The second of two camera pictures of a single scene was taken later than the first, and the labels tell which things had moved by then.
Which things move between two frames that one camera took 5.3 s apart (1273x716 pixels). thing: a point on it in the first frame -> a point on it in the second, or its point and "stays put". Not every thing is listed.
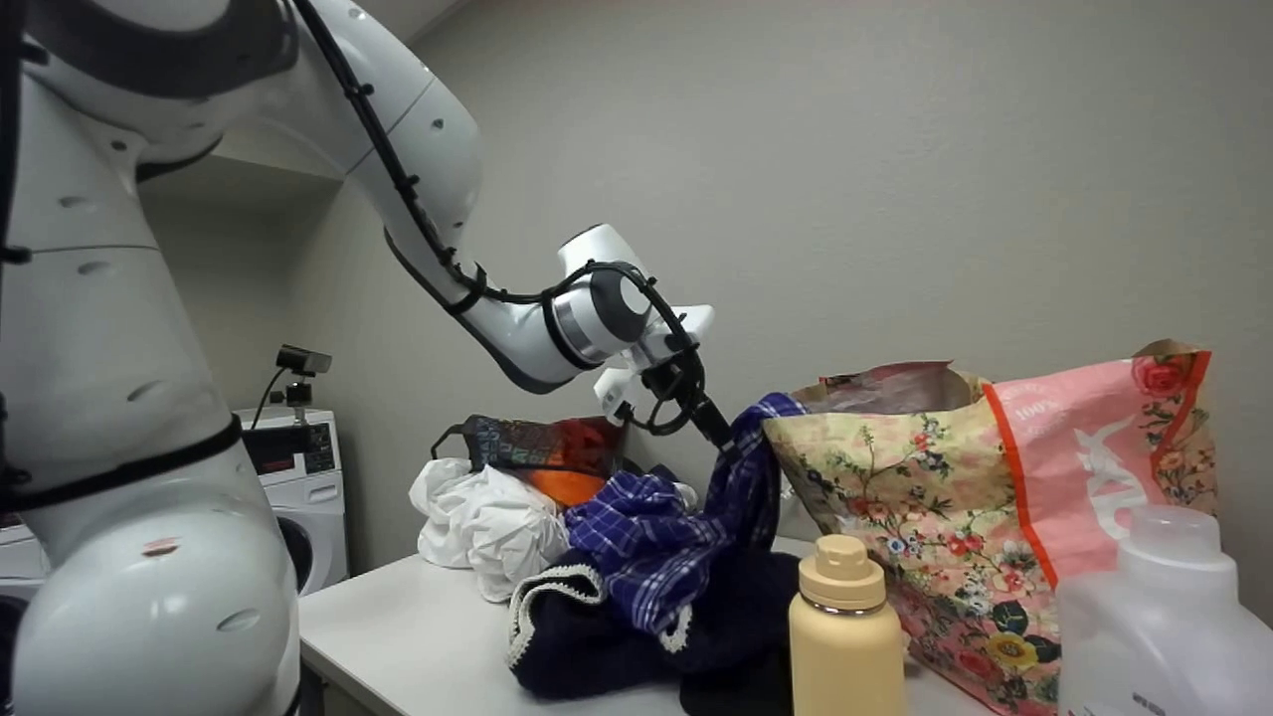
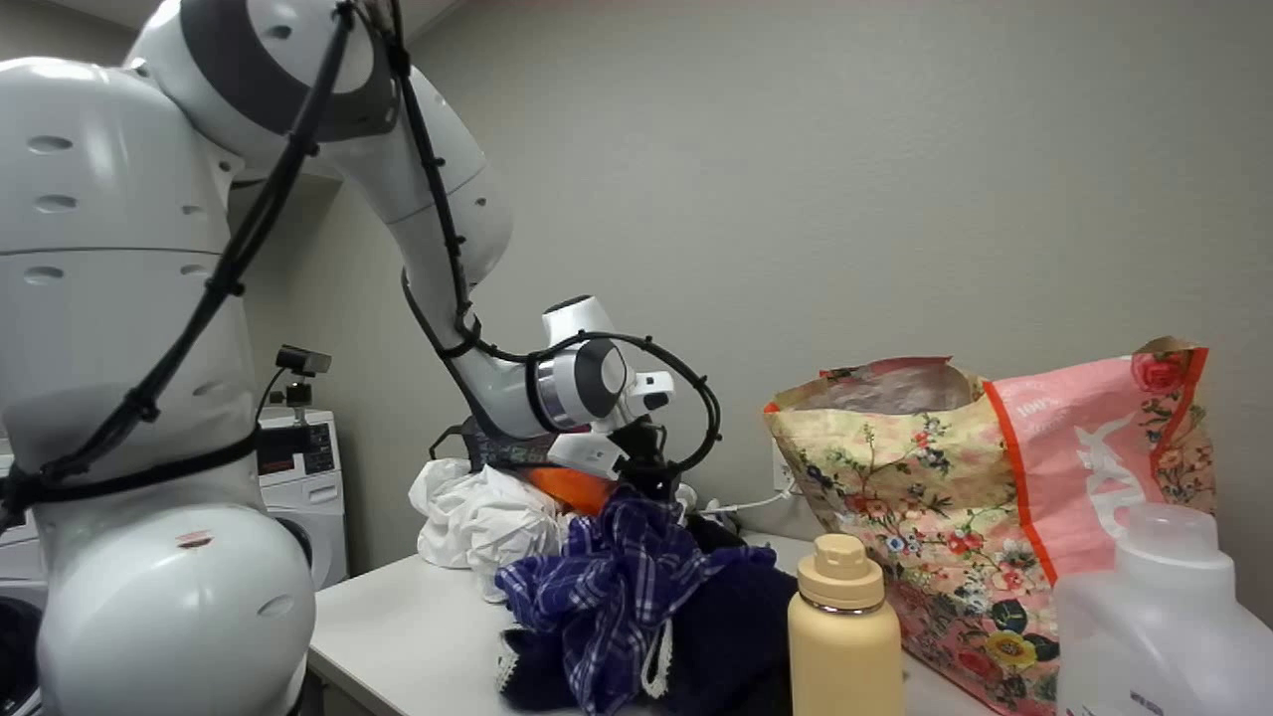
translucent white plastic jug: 1162,628 stays put
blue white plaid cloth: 654,540 -> 613,587
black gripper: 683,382 -> 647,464
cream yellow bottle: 845,638 stays put
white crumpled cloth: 487,522 stays put
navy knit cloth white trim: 731,655 stays put
